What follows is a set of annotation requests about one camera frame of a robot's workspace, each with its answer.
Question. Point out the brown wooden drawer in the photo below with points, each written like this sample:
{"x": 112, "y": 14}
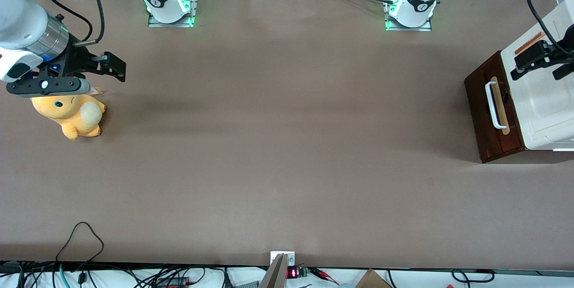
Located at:
{"x": 477, "y": 99}

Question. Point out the orange plush toy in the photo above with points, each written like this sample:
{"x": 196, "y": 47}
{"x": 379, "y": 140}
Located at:
{"x": 67, "y": 117}

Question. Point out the black and orange device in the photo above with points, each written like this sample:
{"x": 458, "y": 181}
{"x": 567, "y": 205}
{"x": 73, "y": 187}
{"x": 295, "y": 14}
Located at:
{"x": 172, "y": 282}

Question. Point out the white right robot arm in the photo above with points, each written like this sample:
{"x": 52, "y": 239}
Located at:
{"x": 18, "y": 14}

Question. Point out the brown cardboard piece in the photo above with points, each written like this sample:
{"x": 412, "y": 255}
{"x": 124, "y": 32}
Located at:
{"x": 372, "y": 280}

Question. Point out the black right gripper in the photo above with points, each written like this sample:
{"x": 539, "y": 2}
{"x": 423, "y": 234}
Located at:
{"x": 74, "y": 62}

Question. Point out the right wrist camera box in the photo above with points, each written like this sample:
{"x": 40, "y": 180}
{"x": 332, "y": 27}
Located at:
{"x": 45, "y": 87}

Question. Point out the orange strip on cabinet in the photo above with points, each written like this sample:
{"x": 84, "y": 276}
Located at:
{"x": 529, "y": 43}

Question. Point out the red and black probe clips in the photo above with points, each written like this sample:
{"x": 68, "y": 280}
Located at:
{"x": 323, "y": 274}

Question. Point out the cream and brown drawer cabinet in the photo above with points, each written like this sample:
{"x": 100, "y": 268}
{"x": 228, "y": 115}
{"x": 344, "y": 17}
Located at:
{"x": 547, "y": 113}

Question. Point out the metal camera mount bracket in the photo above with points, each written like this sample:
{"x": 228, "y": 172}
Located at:
{"x": 276, "y": 272}

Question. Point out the red digit display board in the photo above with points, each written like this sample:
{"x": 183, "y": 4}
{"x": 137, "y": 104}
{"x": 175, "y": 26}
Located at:
{"x": 293, "y": 273}

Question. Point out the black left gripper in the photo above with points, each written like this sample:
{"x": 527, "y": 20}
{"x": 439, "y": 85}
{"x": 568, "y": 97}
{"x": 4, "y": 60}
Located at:
{"x": 539, "y": 52}

